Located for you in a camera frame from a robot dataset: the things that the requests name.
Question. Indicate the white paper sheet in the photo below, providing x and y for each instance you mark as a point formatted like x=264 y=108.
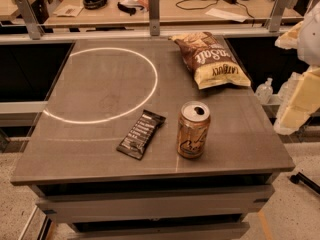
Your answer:
x=226 y=15

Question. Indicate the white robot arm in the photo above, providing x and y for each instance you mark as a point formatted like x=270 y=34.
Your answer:
x=308 y=49

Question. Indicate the black caster leg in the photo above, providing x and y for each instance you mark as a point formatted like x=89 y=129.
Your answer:
x=300 y=177

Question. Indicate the grey metal bracket right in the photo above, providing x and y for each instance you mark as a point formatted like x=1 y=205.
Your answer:
x=274 y=21

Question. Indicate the brown chip bag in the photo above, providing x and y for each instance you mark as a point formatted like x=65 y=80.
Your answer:
x=209 y=61

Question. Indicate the clear sanitizer bottle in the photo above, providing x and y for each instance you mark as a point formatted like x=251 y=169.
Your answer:
x=264 y=91
x=287 y=86

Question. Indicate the grey metal bracket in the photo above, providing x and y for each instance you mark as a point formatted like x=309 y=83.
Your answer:
x=274 y=21
x=154 y=17
x=34 y=29

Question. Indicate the grey upper drawer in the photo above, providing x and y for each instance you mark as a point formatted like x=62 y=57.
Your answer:
x=156 y=204

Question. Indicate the small paper card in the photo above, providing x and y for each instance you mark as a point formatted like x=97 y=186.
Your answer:
x=68 y=11

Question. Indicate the grey metal bracket middle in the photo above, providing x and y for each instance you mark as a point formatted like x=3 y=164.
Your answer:
x=154 y=17

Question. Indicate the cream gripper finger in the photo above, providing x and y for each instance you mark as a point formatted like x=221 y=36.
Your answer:
x=304 y=100
x=289 y=40

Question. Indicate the black snack bar wrapper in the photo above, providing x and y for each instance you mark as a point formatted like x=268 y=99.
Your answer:
x=139 y=136

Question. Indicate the orange soda can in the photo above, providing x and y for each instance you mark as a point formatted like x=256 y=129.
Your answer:
x=193 y=126

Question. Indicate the grey metal bracket left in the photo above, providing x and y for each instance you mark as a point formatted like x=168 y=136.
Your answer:
x=34 y=29

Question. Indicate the black sunglasses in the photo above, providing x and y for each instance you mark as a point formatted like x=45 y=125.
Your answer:
x=131 y=9

